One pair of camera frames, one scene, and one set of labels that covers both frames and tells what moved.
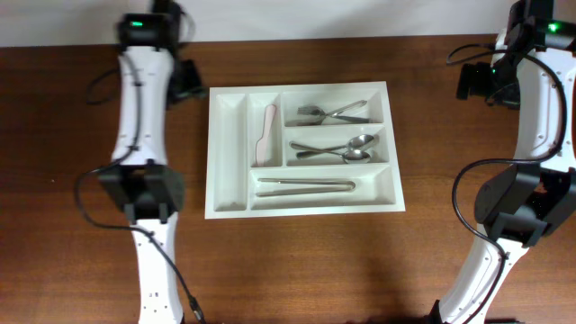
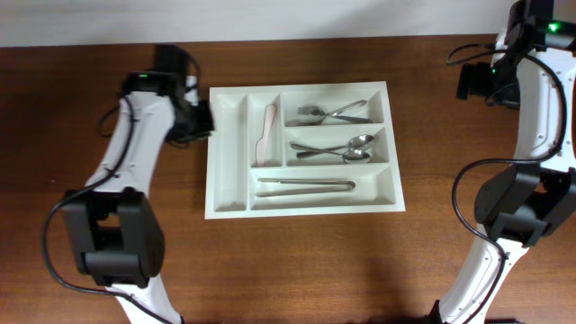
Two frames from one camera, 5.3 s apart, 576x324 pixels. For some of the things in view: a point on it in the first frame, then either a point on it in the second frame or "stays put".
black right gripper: [478, 85] stays put
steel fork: [320, 120] stays put
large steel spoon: [358, 141] stays put
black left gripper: [193, 83] to [204, 123]
